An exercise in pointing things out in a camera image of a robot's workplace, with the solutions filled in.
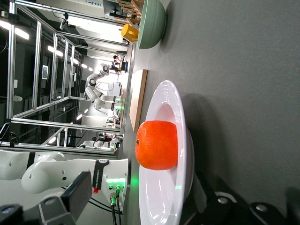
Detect aluminium frame structure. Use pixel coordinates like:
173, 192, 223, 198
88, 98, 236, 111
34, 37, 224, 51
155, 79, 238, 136
7, 0, 132, 153

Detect yellow cup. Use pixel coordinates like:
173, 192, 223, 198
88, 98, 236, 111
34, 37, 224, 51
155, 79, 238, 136
120, 23, 139, 44

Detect white round plate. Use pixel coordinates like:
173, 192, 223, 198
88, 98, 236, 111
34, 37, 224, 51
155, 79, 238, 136
138, 79, 195, 225

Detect green ceramic bowl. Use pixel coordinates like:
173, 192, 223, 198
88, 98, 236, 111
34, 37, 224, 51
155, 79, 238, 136
137, 0, 167, 50

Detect black left arm base cables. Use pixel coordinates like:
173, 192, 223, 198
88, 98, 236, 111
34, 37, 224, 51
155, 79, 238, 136
89, 192, 122, 225

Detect wooden peg drying rack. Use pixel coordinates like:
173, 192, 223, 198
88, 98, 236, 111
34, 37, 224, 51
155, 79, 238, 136
116, 0, 145, 26

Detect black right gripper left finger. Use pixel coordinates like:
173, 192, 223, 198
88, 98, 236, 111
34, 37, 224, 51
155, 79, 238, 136
38, 171, 93, 225

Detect orange fruit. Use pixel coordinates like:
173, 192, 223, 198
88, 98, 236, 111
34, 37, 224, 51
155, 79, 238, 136
135, 120, 178, 171

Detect wooden cutting board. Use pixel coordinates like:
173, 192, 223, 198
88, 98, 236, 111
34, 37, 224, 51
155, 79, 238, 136
128, 69, 148, 133

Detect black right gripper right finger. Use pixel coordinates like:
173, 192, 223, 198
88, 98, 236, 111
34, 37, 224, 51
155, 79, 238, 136
187, 174, 254, 225

